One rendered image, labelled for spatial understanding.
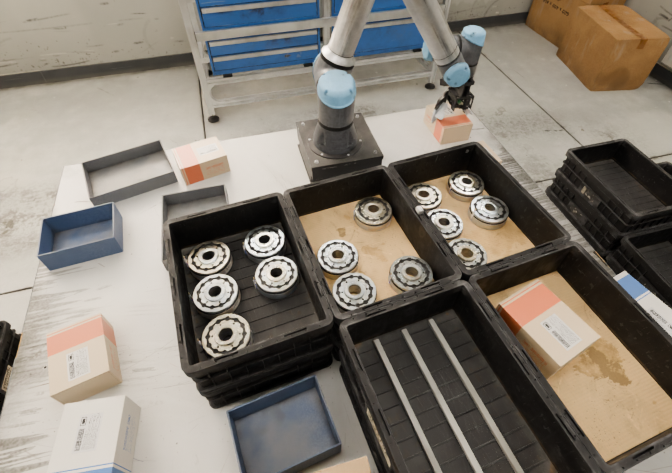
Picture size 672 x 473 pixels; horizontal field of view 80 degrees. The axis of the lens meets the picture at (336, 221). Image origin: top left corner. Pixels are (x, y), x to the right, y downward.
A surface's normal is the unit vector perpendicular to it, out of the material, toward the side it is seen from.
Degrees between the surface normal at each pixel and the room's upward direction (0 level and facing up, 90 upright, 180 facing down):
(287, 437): 0
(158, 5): 90
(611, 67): 90
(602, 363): 0
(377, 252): 0
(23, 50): 90
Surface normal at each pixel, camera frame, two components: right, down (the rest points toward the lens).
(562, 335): 0.00, -0.66
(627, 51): 0.07, 0.74
